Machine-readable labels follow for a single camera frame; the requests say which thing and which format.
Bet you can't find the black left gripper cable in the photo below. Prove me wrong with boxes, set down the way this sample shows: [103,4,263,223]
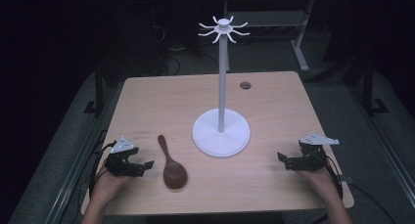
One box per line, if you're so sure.
[88,140,117,199]

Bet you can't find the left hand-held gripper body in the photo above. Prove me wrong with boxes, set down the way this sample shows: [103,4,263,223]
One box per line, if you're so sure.
[104,135,141,178]

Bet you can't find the white metal desk frame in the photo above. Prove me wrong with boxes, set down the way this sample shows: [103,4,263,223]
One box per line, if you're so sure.
[222,0,316,73]

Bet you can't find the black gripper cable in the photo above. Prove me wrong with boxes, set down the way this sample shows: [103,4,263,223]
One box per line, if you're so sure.
[88,140,117,199]
[324,154,397,224]

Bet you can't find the black metal stand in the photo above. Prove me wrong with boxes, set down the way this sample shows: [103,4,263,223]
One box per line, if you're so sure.
[342,56,390,116]
[83,65,107,116]

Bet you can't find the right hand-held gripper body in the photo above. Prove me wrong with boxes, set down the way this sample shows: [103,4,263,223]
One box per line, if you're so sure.
[298,131,341,172]

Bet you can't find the person's left hand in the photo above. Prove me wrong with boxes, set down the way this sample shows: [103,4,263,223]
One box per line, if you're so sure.
[92,164,132,208]

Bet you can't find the person's right hand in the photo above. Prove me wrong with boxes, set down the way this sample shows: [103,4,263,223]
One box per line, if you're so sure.
[296,166,337,202]

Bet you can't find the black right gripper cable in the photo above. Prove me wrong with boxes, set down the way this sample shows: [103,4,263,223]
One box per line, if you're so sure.
[324,154,397,224]

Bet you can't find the black floor cables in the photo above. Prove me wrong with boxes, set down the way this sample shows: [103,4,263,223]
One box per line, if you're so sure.
[150,8,209,77]

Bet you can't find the brown wooden spoon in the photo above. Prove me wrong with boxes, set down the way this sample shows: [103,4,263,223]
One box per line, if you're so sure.
[157,134,189,191]

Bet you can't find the white hook rack stand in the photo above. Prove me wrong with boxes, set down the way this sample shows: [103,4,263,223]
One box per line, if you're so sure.
[191,15,252,158]

